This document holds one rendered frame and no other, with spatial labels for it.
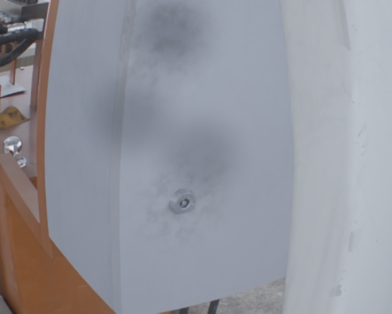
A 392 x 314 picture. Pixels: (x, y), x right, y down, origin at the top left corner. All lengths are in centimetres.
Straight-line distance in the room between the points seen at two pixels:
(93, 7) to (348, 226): 48
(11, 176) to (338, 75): 89
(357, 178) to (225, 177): 47
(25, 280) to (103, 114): 69
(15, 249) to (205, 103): 68
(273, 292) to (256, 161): 133
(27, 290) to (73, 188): 58
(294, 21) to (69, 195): 56
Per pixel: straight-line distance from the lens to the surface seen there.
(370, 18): 27
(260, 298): 202
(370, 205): 28
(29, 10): 148
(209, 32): 67
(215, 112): 69
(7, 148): 124
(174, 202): 70
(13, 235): 125
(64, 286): 137
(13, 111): 150
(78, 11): 75
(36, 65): 155
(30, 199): 103
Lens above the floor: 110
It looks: 21 degrees down
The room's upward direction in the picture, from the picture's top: 5 degrees clockwise
